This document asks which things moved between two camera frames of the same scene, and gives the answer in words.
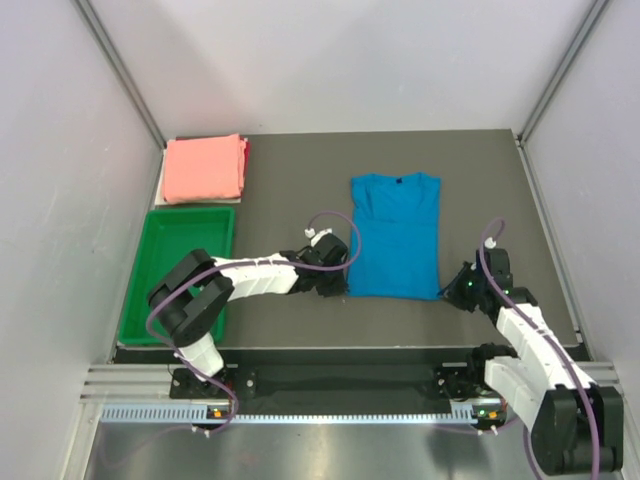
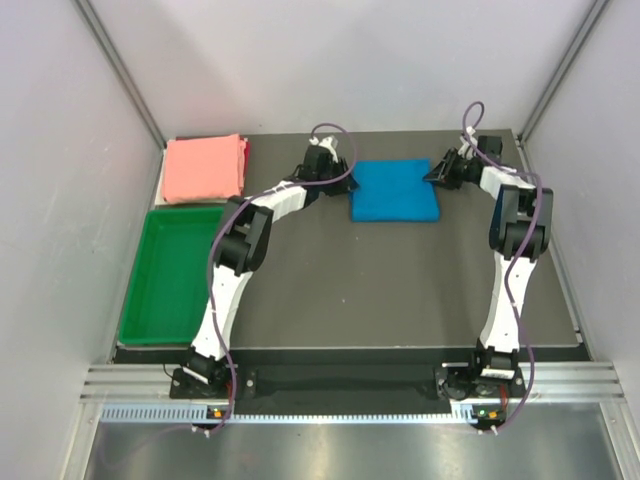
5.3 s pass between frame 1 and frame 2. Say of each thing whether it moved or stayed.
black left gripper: moved
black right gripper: moved
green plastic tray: stayed
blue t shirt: moved
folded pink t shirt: stayed
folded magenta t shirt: stayed
